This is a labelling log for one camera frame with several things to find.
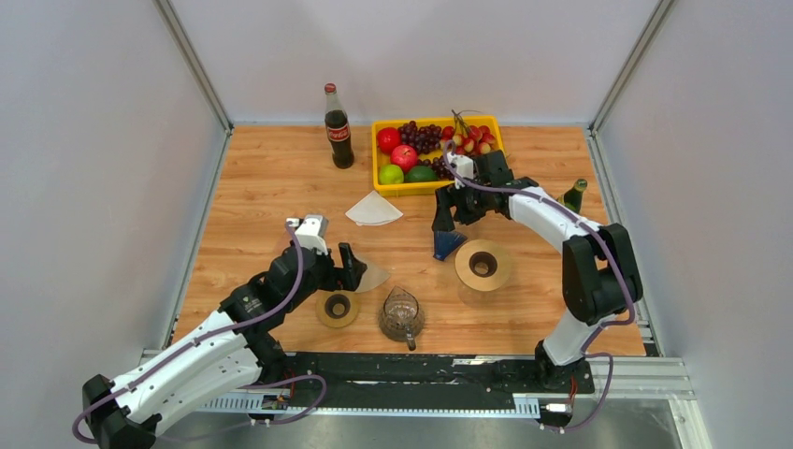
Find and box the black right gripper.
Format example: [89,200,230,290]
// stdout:
[432,177,491,232]

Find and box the blue glass dripper cone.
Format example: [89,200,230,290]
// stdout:
[433,231,468,261]

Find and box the wooden dripper holder ring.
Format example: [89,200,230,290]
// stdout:
[454,239,513,293]

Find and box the white paper coffee filter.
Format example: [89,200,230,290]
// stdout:
[345,191,403,226]

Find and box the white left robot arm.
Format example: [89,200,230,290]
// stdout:
[73,242,368,448]

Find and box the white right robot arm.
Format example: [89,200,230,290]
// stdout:
[432,150,643,391]

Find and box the yellow plastic fruit tray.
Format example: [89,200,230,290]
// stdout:
[370,115,513,198]

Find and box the dark grape bunch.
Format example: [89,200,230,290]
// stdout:
[419,157,454,181]

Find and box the dark green lime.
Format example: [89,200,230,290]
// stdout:
[404,165,439,183]

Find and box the light green apple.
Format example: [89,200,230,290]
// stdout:
[378,164,404,185]

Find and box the pink red apple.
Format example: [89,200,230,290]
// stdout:
[390,144,419,174]

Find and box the clear glass server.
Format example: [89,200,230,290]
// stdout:
[457,284,494,308]

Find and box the purple grape bunch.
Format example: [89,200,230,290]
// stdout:
[397,121,443,154]

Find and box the red cherries bunch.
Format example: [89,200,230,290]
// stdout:
[438,109,504,155]

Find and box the green champagne bottle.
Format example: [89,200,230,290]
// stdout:
[556,178,588,213]

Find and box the glass cola bottle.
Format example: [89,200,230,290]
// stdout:
[324,83,354,169]

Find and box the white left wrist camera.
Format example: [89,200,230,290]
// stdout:
[285,214,329,255]

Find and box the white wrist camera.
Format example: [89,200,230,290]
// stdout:
[285,214,329,255]
[445,153,475,189]

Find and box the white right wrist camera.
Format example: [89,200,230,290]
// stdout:
[445,153,475,189]

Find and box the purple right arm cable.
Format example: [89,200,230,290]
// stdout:
[441,140,640,434]

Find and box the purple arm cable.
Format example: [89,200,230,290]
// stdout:
[71,220,329,445]
[441,140,640,434]

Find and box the glass pitcher with handle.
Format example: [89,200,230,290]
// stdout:
[378,286,425,352]

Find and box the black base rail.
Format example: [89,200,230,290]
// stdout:
[250,352,595,426]

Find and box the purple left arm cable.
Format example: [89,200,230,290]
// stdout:
[71,220,329,445]

